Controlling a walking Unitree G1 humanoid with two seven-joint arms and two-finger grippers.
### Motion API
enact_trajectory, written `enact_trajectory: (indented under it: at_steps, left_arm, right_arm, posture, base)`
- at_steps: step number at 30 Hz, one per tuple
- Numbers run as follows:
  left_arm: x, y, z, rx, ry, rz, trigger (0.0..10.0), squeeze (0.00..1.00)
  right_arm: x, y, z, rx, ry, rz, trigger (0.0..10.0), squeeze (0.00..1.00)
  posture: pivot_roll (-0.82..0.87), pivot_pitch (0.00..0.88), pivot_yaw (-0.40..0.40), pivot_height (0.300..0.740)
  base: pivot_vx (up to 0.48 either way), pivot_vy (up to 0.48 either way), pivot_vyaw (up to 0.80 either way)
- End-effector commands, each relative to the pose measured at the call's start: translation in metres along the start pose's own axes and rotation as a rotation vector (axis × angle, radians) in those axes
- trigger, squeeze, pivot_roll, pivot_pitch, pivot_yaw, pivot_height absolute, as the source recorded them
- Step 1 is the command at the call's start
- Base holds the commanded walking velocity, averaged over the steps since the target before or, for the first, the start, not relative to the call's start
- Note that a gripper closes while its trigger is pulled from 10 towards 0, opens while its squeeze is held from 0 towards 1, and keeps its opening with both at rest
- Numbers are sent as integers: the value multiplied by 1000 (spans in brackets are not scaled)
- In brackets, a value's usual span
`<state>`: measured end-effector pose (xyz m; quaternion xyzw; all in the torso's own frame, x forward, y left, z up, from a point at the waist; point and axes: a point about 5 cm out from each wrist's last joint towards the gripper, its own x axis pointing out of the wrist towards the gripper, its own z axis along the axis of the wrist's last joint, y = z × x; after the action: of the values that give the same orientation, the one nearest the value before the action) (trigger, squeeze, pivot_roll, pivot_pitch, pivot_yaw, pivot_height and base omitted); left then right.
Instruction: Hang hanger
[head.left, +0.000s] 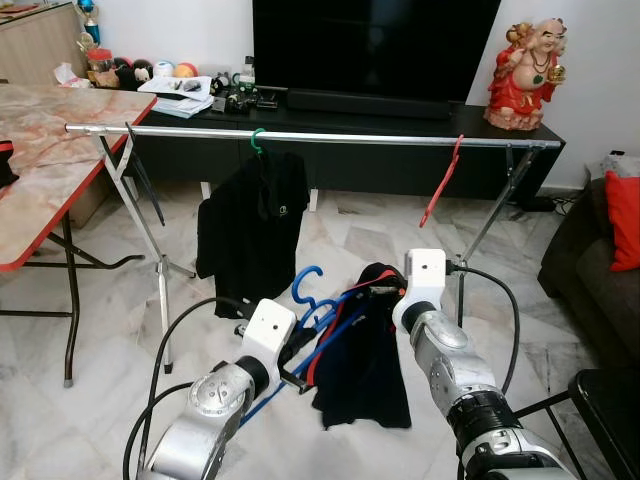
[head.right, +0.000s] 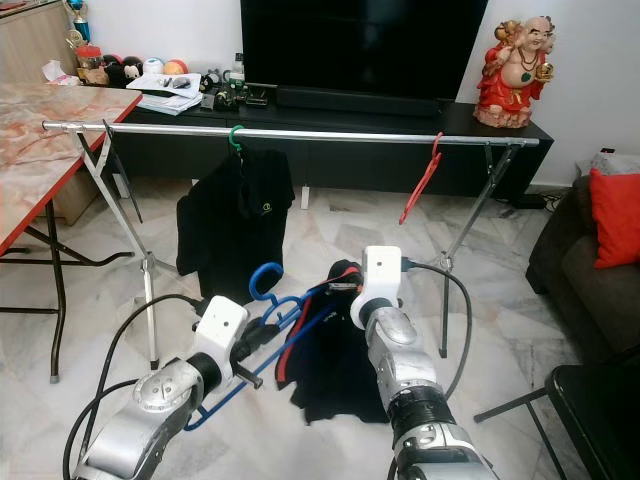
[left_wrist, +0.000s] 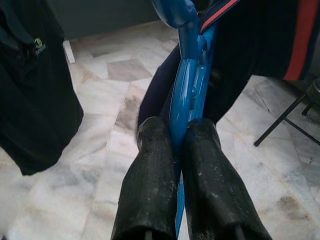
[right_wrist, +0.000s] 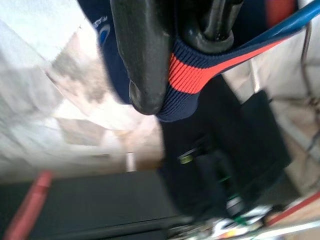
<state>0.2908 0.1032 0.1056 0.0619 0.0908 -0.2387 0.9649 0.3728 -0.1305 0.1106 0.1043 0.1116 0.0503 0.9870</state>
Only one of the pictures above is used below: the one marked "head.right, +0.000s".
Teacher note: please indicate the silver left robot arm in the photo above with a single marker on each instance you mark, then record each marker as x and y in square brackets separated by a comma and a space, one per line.
[160, 410]

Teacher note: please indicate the jar with red lid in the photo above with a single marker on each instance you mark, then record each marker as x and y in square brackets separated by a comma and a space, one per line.
[88, 66]

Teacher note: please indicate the black flat television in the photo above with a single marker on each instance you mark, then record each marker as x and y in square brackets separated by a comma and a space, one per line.
[360, 45]

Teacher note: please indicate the black shirt green print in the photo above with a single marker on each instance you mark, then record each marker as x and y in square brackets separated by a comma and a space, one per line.
[235, 235]

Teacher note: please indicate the red laughing Buddha figurine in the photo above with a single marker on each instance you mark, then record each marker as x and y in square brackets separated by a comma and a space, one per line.
[515, 85]

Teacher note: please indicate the black television console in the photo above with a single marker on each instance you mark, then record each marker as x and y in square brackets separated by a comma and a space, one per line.
[380, 165]

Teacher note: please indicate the black soundbar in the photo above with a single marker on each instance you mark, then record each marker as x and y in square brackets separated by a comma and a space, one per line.
[356, 102]

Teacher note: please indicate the white round plush toy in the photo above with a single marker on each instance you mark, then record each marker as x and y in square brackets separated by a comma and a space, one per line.
[153, 67]

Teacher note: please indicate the dark shirt red striped collar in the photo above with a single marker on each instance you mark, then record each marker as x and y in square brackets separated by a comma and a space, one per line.
[340, 375]

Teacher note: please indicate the blue and gold trophy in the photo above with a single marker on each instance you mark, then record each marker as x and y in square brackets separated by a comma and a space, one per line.
[77, 20]

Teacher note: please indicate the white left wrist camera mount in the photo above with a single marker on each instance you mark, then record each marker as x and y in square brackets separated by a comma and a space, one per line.
[222, 325]

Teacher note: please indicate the black side table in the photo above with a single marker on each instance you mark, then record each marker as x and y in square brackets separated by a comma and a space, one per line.
[590, 410]

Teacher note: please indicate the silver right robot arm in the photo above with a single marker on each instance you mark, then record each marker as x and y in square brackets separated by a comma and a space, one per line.
[410, 370]

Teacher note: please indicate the red plastic hanger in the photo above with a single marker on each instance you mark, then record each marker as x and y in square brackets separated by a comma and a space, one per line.
[420, 187]

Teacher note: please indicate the stack of white papers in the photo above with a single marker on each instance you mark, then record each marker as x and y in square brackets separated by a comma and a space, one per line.
[165, 93]

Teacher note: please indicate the silver metal clothes rack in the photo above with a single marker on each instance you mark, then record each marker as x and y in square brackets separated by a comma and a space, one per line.
[340, 134]

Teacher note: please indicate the dark brown sofa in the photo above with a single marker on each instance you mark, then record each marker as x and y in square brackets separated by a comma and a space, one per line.
[580, 290]

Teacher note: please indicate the green plastic hanger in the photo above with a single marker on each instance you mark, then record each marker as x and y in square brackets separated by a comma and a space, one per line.
[234, 137]

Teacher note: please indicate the black electronic gadget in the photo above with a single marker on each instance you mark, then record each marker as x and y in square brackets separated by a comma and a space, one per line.
[225, 98]

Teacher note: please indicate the pink tissue box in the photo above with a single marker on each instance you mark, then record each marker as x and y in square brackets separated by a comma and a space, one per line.
[60, 74]

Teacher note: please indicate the marble-pattern folding table red edge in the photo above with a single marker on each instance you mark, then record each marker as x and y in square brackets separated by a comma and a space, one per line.
[50, 140]

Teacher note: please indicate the red cushion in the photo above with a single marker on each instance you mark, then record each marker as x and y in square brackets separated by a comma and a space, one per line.
[617, 215]

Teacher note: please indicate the orange round plush toy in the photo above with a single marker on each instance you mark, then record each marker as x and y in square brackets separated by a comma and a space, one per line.
[176, 68]

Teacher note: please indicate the dark thin hanger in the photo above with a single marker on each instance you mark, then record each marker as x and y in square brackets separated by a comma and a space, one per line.
[108, 133]

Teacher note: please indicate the black round plush toy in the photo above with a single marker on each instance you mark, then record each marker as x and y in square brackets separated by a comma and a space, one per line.
[122, 70]

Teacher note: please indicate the light wooden sideboard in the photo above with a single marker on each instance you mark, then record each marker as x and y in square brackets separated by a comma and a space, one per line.
[35, 50]

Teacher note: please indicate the blue plastic hanger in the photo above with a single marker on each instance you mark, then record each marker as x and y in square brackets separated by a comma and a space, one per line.
[255, 278]

